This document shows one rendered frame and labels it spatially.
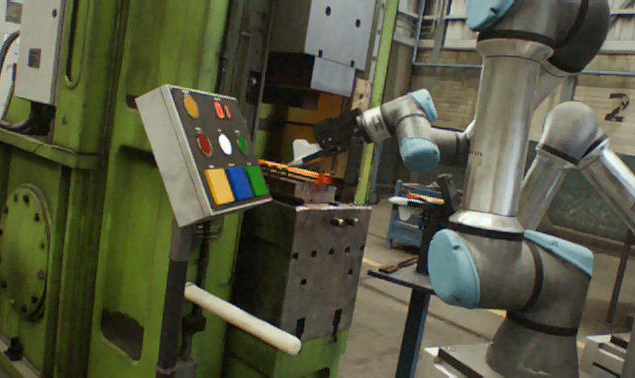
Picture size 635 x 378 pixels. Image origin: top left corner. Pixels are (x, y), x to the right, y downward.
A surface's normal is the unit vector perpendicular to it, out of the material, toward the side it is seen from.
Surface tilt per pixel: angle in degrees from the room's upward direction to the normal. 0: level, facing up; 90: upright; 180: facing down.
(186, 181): 90
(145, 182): 90
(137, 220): 90
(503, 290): 102
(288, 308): 90
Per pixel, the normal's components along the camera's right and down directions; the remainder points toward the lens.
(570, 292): 0.22, 0.16
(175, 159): -0.28, 0.08
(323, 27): 0.74, 0.20
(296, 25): -0.65, 0.00
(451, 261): -0.97, 0.01
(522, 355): -0.55, -0.29
